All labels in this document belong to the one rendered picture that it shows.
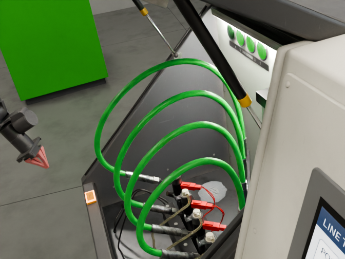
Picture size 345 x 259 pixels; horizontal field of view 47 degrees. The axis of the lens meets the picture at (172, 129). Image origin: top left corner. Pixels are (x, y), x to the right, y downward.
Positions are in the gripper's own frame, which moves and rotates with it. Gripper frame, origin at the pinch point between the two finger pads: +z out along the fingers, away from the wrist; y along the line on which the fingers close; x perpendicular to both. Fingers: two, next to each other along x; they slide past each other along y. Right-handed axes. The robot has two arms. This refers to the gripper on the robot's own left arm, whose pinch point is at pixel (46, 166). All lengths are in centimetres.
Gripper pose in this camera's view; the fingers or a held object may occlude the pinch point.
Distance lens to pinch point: 147.7
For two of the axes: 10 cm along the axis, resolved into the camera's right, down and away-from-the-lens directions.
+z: 5.6, 7.2, 4.1
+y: 0.5, -5.2, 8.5
